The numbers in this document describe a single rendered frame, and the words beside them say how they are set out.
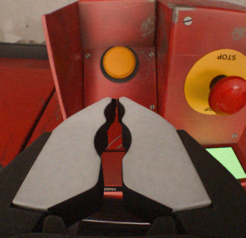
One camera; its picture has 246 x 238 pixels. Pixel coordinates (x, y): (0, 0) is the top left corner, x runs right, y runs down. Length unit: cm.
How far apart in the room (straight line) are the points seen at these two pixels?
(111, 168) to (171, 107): 9
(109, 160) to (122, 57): 12
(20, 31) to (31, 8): 13
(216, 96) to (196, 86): 3
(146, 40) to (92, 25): 7
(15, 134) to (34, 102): 13
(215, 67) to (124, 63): 10
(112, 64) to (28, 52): 84
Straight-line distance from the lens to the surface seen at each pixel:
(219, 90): 17
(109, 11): 24
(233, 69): 20
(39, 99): 56
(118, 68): 23
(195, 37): 18
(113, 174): 21
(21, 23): 107
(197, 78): 19
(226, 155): 25
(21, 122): 49
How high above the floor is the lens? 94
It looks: 53 degrees down
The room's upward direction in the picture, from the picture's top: 180 degrees clockwise
